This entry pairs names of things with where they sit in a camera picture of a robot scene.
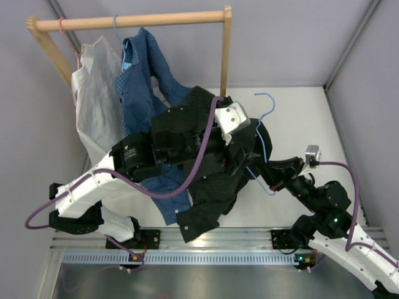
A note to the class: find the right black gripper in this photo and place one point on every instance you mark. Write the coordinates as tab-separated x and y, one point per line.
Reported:
294	164

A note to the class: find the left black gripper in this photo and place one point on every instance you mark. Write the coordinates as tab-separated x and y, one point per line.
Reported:
242	156

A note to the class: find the light blue hanger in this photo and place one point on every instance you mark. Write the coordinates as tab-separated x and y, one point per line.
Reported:
264	148

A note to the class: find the black pinstriped shirt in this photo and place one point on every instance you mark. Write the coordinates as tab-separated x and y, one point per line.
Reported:
178	135

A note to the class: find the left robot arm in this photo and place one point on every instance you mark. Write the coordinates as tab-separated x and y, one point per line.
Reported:
167	164

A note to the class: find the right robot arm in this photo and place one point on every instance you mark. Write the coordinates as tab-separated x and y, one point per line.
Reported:
332	227

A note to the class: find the blue checked shirt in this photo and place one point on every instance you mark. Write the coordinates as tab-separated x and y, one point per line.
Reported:
141	61

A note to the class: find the blue hanger holding shirt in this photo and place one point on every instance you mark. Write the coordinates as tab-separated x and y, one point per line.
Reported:
124	65

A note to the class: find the white shirt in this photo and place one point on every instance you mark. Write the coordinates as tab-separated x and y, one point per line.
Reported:
97	106

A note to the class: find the wooden clothes rack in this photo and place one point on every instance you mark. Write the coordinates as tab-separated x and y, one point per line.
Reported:
40	30

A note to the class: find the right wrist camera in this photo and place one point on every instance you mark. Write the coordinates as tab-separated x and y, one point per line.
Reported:
312	156

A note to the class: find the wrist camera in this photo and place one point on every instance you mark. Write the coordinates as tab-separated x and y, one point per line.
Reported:
230	120
312	156

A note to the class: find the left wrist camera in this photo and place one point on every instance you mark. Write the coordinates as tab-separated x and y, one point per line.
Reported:
230	120

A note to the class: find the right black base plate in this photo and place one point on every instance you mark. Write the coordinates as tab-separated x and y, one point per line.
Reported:
288	239

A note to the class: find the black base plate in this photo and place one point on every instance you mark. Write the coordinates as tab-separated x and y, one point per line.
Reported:
288	239
143	239

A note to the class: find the aluminium mounting rail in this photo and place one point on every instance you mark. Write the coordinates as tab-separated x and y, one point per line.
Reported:
228	239

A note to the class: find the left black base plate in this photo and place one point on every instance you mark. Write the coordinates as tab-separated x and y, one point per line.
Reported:
143	239

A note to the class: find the white slotted cable duct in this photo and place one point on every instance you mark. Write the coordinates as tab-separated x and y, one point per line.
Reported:
187	258

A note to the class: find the pink wire hanger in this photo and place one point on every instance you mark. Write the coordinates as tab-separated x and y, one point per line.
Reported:
77	53

